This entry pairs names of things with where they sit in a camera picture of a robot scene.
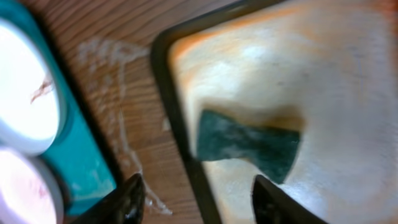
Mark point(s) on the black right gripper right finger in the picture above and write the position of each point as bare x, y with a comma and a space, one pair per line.
272, 205

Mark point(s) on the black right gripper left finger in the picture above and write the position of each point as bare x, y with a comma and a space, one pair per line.
124, 205

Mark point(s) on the green yellow sponge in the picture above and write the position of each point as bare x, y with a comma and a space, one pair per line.
271, 150

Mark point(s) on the white plate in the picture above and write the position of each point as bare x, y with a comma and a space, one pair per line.
29, 191
33, 108

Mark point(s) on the teal plastic tray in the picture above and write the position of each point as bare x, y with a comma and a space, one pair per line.
78, 155

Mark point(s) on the white plate bottom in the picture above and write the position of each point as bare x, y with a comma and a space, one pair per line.
29, 191

